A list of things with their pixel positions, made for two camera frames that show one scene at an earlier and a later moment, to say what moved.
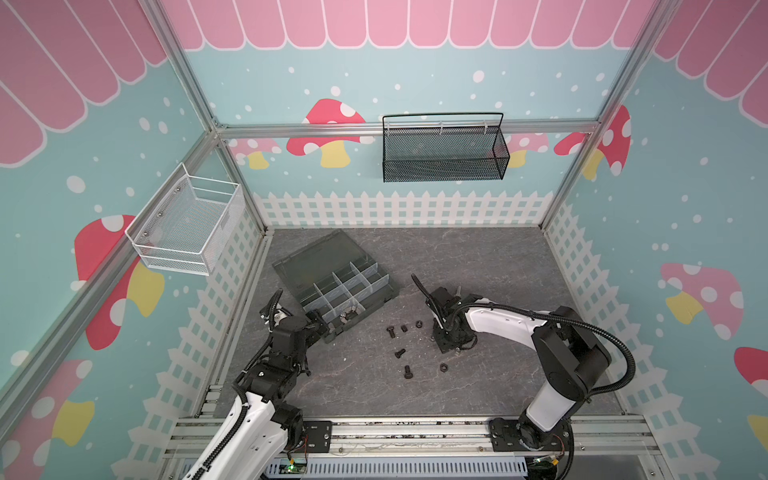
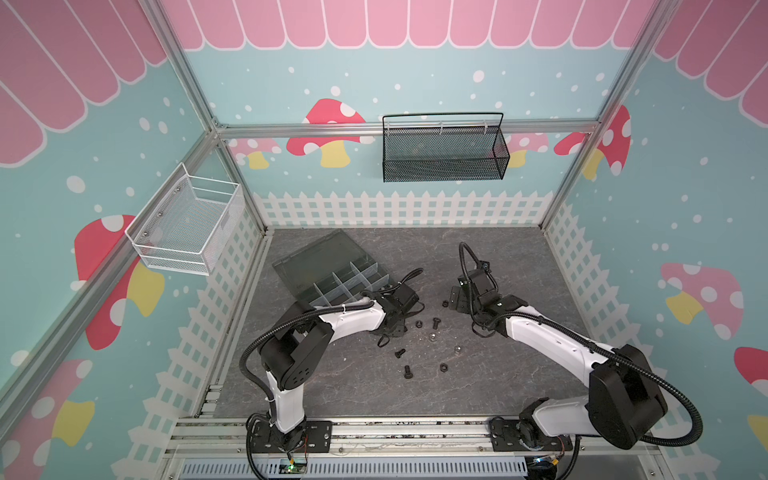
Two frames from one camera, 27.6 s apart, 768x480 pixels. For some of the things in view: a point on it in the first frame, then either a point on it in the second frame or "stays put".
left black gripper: (319, 323) → (400, 331)
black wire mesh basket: (443, 147) stays put
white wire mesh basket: (188, 224) stays put
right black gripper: (444, 309) → (466, 289)
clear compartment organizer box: (338, 277) stays put
